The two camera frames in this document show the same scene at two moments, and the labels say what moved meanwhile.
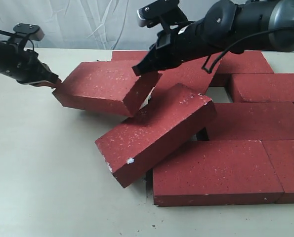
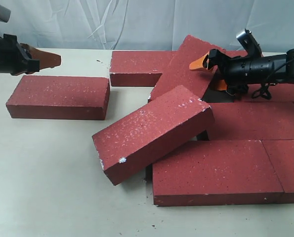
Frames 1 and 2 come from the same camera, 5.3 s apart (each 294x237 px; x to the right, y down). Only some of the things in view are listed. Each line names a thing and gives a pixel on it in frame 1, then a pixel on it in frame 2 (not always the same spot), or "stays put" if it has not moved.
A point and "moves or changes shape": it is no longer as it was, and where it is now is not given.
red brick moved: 109,86 -> 65,98
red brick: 139,142 moves or changes shape
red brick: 217,172 stays put
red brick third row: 256,121 stays put
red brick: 287,157 stays put
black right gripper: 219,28 -> 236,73
